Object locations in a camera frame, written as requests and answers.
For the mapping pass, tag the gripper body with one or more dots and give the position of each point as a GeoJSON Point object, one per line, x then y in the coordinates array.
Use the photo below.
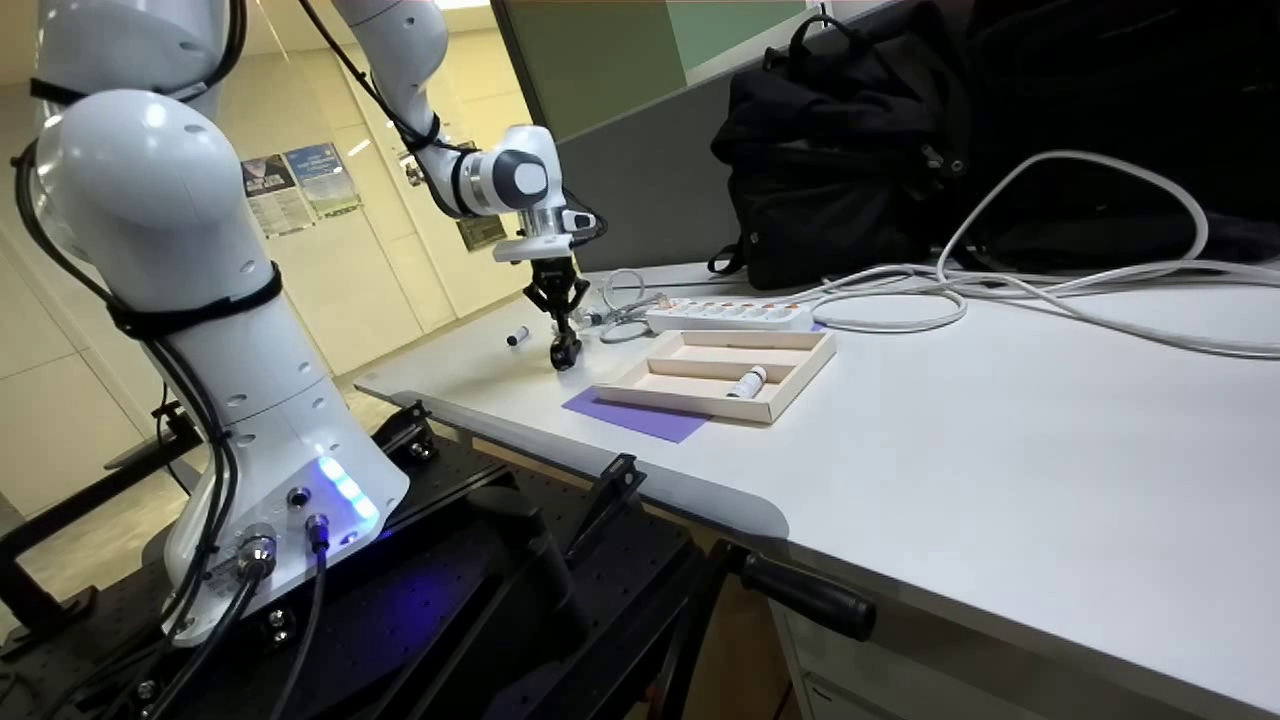
{"type": "Point", "coordinates": [553, 272]}

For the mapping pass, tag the black jacket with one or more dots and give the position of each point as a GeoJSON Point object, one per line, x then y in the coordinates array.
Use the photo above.
{"type": "Point", "coordinates": [1100, 80]}

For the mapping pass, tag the row of wall posters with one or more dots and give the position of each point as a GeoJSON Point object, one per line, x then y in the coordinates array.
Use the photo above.
{"type": "Point", "coordinates": [300, 190]}

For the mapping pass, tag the white power strip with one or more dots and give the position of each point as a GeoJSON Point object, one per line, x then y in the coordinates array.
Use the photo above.
{"type": "Point", "coordinates": [725, 315]}

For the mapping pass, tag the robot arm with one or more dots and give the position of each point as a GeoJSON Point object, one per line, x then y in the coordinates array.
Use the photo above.
{"type": "Point", "coordinates": [150, 200]}

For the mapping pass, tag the small white bottle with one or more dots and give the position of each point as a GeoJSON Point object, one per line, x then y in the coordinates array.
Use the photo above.
{"type": "Point", "coordinates": [747, 382]}

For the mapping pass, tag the shallow cardboard tray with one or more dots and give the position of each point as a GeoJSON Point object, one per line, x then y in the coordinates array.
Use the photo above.
{"type": "Point", "coordinates": [700, 392]}

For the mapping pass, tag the black backpack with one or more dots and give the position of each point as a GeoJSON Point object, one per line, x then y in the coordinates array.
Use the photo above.
{"type": "Point", "coordinates": [830, 170]}

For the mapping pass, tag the grey green office partition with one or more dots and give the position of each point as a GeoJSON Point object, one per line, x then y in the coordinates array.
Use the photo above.
{"type": "Point", "coordinates": [600, 70]}

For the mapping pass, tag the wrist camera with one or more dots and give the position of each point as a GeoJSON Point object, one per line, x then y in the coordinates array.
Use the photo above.
{"type": "Point", "coordinates": [530, 248]}

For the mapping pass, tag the purple paper sheet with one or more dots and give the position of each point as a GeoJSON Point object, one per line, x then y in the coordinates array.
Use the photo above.
{"type": "Point", "coordinates": [630, 415]}

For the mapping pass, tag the framed wall sign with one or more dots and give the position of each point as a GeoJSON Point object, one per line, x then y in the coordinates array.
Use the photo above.
{"type": "Point", "coordinates": [482, 232]}

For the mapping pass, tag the small black stapler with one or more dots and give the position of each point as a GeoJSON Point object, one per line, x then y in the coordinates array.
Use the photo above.
{"type": "Point", "coordinates": [565, 354]}

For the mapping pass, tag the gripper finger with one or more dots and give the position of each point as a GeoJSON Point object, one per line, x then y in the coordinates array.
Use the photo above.
{"type": "Point", "coordinates": [577, 296]}
{"type": "Point", "coordinates": [542, 296]}

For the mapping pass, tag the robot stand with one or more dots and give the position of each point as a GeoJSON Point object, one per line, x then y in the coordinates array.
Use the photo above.
{"type": "Point", "coordinates": [420, 620]}

